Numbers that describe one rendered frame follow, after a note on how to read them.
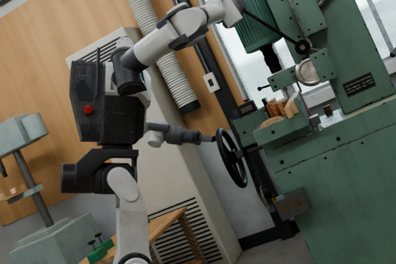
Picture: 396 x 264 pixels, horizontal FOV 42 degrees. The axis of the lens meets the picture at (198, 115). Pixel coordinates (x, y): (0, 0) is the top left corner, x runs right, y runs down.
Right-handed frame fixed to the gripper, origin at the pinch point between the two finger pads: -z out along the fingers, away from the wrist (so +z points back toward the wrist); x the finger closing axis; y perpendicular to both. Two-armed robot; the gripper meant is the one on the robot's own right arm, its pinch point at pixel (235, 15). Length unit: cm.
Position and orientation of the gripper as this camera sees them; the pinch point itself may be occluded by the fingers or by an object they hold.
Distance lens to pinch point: 217.5
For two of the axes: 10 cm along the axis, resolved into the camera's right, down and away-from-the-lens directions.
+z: -2.1, 1.0, -9.7
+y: 8.1, 5.7, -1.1
